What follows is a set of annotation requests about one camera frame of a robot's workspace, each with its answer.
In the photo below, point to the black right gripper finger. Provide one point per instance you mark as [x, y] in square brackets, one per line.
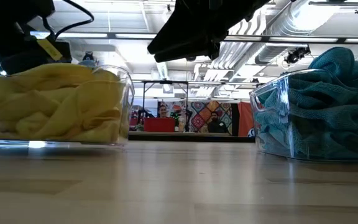
[179, 56]
[182, 40]

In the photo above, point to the blue microfiber towel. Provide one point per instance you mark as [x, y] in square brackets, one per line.
[272, 130]

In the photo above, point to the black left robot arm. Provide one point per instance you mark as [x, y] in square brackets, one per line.
[11, 18]

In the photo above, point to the yellow tag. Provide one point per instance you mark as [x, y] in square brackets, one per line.
[50, 49]

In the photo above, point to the person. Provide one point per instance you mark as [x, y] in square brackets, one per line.
[217, 126]
[163, 111]

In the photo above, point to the colourful patterned tapestry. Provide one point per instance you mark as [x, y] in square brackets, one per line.
[202, 115]

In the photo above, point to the clear plastic bin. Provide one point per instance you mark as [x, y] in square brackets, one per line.
[272, 146]
[126, 93]

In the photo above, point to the red box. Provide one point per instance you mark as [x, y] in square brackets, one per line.
[160, 124]

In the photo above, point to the orange banner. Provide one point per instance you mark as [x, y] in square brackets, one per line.
[245, 118]

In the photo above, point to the silver ceiling duct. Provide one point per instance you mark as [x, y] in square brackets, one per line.
[291, 28]

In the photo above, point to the black overhead frame bar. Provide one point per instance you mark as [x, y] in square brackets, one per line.
[111, 35]

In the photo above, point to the black aluminium table frame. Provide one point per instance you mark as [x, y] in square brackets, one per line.
[191, 137]

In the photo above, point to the black overhead camera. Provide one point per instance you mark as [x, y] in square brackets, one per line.
[295, 55]

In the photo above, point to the black ceiling rail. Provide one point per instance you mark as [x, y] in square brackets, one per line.
[334, 3]

